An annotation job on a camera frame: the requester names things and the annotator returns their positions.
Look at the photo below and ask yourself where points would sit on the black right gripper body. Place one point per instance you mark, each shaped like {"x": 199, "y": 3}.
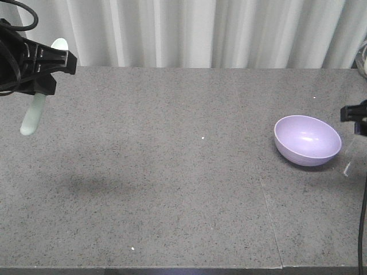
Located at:
{"x": 357, "y": 114}

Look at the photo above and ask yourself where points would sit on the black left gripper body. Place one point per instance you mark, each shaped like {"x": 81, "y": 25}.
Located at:
{"x": 27, "y": 66}

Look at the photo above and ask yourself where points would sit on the mint green plastic spoon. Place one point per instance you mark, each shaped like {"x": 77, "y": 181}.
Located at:
{"x": 33, "y": 114}

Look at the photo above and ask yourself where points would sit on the purple plastic bowl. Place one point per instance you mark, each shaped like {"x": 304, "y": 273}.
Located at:
{"x": 306, "y": 141}

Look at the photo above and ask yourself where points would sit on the white blender with clear jar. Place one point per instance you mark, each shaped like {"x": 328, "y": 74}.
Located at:
{"x": 360, "y": 59}

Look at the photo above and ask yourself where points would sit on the white pleated curtain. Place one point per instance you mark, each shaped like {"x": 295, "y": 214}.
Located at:
{"x": 205, "y": 34}

